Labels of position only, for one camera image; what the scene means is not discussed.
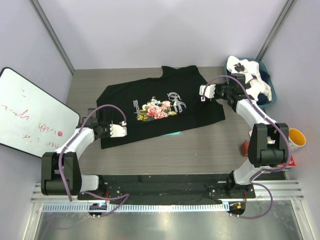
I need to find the black floral t-shirt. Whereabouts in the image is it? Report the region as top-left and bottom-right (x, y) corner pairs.
(96, 65), (225, 149)

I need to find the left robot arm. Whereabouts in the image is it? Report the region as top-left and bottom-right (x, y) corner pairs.
(40, 114), (110, 200)

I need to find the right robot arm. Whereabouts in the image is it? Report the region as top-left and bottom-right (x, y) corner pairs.
(214, 75), (292, 198)

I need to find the white t-shirt in basket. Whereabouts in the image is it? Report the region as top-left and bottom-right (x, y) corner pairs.
(226, 55), (272, 101)

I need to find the blue laundry basket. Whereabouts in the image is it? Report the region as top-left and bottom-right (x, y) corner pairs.
(224, 58), (277, 110)

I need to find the teal folding board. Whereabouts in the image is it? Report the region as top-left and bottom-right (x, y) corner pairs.
(162, 131), (182, 137)

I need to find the whiteboard with red writing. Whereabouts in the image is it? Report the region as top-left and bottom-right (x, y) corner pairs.
(0, 67), (80, 157)

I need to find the floral mug yellow inside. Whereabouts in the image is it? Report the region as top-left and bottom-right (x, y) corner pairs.
(288, 128), (306, 151)

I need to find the red book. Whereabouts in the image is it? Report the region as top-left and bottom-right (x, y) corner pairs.
(277, 157), (296, 169)

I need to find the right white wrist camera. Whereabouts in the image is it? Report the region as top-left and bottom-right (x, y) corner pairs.
(199, 84), (216, 102)

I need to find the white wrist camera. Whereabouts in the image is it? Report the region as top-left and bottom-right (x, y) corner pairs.
(109, 121), (127, 138)
(199, 84), (216, 102)

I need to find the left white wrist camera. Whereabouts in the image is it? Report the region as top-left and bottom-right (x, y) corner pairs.
(109, 121), (127, 138)

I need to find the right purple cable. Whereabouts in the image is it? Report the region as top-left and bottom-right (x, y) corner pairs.
(202, 74), (293, 220)

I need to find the purple cable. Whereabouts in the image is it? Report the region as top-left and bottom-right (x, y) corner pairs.
(202, 74), (293, 220)
(57, 104), (130, 217)

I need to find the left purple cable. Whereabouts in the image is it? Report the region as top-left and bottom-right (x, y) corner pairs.
(57, 104), (130, 217)

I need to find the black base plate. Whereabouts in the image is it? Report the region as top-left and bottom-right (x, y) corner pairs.
(75, 174), (256, 205)

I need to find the aluminium rail frame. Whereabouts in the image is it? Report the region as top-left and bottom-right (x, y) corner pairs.
(24, 175), (320, 240)

